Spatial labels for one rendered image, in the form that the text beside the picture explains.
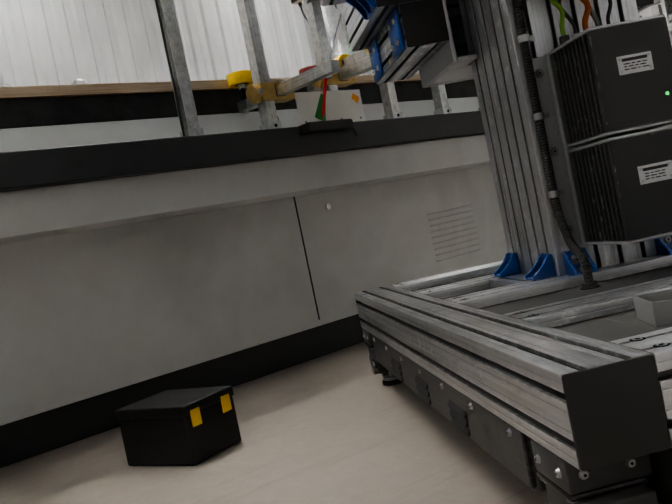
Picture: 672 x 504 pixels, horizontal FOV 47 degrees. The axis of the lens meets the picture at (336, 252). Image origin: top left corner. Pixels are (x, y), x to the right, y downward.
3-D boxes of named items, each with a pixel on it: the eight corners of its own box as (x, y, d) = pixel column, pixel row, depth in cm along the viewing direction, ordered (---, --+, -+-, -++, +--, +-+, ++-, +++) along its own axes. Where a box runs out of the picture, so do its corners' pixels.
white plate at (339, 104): (366, 121, 239) (360, 89, 239) (302, 126, 222) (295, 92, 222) (365, 121, 240) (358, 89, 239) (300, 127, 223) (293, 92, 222)
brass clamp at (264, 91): (296, 97, 222) (293, 80, 221) (259, 99, 213) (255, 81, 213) (284, 103, 226) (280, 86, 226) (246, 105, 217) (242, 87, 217)
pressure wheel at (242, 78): (261, 109, 236) (253, 71, 235) (258, 104, 228) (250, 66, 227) (235, 114, 236) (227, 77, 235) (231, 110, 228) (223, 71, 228)
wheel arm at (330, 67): (342, 74, 202) (338, 58, 201) (332, 74, 199) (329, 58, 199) (248, 114, 234) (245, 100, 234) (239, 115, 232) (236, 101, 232)
